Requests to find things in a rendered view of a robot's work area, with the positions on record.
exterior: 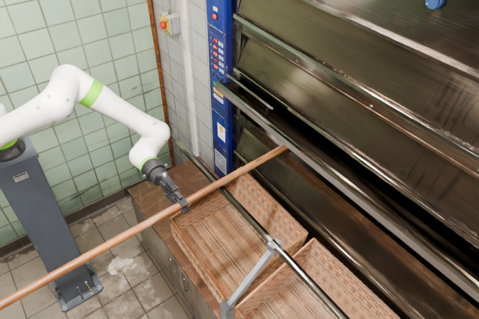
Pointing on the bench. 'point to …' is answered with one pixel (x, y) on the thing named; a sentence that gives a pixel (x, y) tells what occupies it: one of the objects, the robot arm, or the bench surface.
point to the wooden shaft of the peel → (132, 231)
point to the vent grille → (220, 161)
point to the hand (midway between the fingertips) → (182, 203)
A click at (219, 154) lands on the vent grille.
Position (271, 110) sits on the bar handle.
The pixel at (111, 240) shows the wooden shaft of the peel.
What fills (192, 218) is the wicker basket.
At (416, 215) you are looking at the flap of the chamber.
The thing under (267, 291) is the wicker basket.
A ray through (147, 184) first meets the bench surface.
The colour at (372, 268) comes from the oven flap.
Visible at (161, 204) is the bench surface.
